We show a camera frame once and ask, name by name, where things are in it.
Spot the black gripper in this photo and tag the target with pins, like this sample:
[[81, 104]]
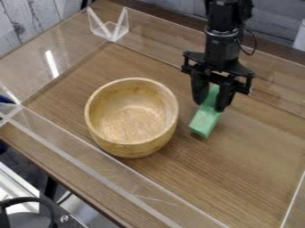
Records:
[[218, 66]]

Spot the green rectangular block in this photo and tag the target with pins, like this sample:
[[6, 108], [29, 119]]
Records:
[[206, 116]]

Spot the brown wooden bowl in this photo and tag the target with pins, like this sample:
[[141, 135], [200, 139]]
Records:
[[131, 116]]

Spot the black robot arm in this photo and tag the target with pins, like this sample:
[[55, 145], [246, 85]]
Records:
[[226, 15]]

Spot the black table leg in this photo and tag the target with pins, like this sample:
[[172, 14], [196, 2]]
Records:
[[51, 187]]

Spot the clear acrylic enclosure wall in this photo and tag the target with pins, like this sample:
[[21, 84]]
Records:
[[239, 179]]

